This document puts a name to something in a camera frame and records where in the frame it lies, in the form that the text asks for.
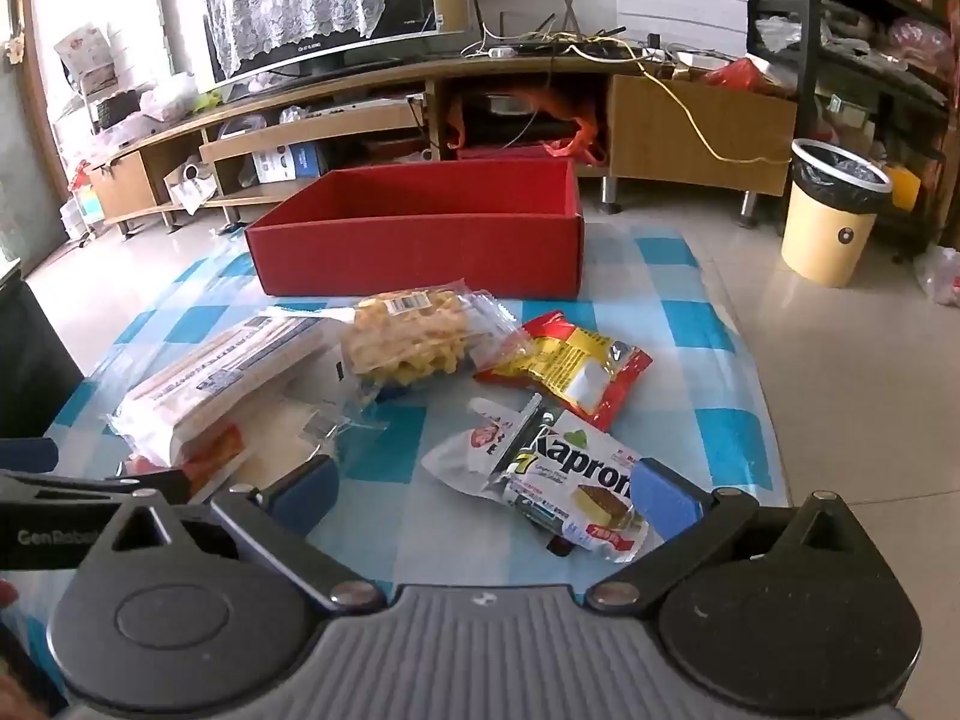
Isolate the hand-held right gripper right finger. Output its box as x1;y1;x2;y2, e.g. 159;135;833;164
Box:
586;461;893;611

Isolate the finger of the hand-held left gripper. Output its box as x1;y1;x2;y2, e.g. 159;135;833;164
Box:
0;437;59;475
0;471;192;502

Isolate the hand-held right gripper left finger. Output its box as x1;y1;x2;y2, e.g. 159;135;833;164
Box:
79;456;387;612

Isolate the white wafer packet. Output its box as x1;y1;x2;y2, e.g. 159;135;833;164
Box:
491;409;665;563

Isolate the red yellow snack packet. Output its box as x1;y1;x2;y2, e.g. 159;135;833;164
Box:
474;310;653;432

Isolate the white silver snack packet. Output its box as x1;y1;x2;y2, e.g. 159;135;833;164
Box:
421;396;560;500

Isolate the clear waffle packet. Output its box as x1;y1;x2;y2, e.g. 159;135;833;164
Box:
334;279;526;421

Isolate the red cardboard box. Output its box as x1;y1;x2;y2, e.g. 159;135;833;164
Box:
244;159;584;299

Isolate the person's left hand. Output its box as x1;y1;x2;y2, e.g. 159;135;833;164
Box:
0;580;55;720

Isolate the clear plastic packet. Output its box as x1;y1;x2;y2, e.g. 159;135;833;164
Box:
225;397;391;496

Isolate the blue white checkered cloth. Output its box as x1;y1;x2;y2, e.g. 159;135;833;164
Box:
41;229;790;593

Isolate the black furniture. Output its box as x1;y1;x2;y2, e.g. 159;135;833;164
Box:
0;270;85;440

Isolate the large white bread packet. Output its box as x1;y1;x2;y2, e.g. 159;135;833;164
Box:
109;313;353;466

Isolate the yellow trash bin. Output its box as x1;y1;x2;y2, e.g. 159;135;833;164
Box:
780;139;893;288

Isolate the white paper bag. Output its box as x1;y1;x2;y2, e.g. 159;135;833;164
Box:
163;154;226;215

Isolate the white blue carton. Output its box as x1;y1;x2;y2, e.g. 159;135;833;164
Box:
251;141;325;185

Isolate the white plastic bag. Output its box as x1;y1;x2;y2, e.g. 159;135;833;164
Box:
915;244;960;305

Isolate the wooden television stand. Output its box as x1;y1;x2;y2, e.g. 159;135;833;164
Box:
90;52;797;233

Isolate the red storage box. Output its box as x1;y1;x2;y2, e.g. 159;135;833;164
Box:
457;146;578;163

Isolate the orange plastic bag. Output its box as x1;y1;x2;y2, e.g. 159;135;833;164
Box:
446;86;608;166

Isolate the yellow box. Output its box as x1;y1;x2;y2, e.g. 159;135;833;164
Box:
889;165;922;211

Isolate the printed cardboard box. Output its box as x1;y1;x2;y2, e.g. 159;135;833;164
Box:
56;26;113;95

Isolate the red plastic bag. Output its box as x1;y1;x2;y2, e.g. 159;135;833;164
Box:
701;56;796;98

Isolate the black shelf rack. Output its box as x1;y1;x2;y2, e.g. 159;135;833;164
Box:
746;0;960;263

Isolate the yellow cable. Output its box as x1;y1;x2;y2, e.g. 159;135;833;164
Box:
504;0;793;166

